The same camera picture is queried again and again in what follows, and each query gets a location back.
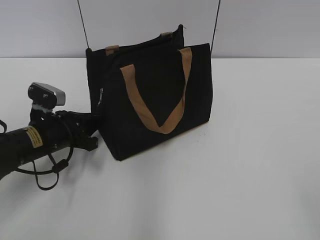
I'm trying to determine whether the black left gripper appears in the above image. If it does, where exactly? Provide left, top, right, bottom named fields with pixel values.
left=29, top=109, right=103, bottom=157

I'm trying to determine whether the black bag with tan handles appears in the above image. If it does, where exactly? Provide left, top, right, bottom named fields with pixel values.
left=85, top=25, right=213, bottom=161

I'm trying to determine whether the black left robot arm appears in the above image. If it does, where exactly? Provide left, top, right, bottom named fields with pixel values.
left=0, top=110, right=104, bottom=178

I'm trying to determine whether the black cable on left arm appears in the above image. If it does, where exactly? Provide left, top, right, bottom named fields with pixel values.
left=14, top=109, right=75, bottom=192

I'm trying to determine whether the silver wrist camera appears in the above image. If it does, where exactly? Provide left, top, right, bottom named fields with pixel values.
left=27, top=82, right=66, bottom=112

